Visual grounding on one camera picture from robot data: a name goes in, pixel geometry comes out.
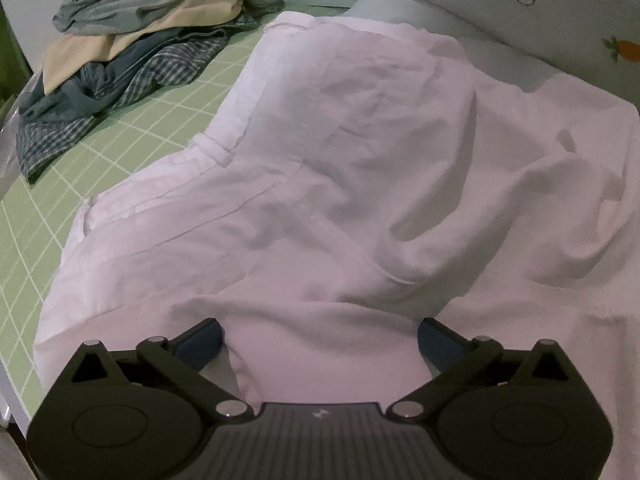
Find white pants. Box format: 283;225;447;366
34;10;640;413

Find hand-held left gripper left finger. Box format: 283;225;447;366
64;317;251;419

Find pale blue printed quilt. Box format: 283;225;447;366
330;0;640;107

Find blue plaid shirt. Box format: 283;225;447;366
17;14;262;182

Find teal blue garment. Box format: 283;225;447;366
20;35;168;128

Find cream garment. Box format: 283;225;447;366
42;0;247;96

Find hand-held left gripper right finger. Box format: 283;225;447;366
392;316;577;419

